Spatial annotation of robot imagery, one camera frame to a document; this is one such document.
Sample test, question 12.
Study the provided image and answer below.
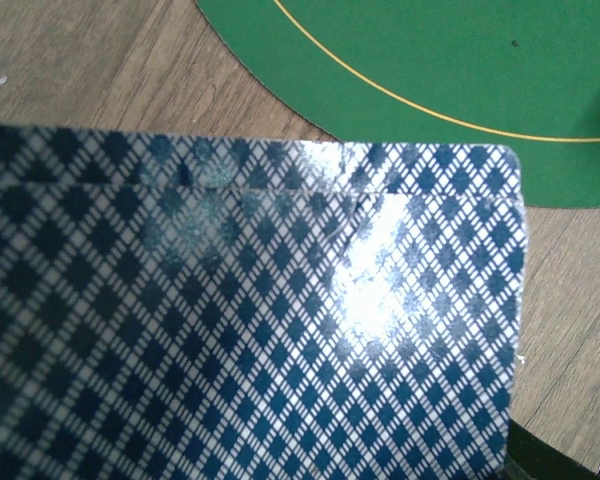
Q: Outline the blue patterned card deck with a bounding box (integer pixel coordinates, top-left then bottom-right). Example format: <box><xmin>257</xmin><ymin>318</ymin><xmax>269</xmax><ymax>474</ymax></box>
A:
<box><xmin>0</xmin><ymin>125</ymin><xmax>527</xmax><ymax>479</ymax></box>

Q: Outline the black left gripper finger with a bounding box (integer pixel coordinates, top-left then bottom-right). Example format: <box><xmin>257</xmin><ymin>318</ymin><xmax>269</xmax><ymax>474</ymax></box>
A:
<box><xmin>502</xmin><ymin>421</ymin><xmax>600</xmax><ymax>480</ymax></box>

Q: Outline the round green poker mat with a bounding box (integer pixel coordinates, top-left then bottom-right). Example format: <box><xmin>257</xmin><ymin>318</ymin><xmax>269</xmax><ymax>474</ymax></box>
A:
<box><xmin>199</xmin><ymin>1</ymin><xmax>600</xmax><ymax>208</ymax></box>

